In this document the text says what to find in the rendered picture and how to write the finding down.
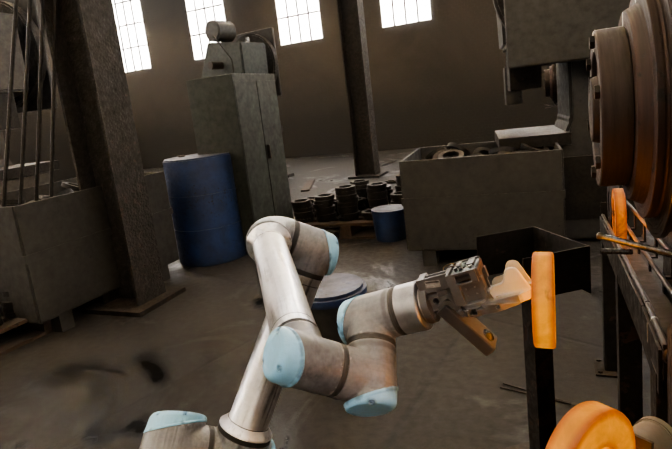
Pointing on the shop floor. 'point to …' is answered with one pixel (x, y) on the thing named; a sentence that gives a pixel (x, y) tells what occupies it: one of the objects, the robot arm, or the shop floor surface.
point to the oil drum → (204, 209)
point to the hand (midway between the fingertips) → (542, 288)
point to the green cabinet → (244, 139)
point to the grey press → (562, 49)
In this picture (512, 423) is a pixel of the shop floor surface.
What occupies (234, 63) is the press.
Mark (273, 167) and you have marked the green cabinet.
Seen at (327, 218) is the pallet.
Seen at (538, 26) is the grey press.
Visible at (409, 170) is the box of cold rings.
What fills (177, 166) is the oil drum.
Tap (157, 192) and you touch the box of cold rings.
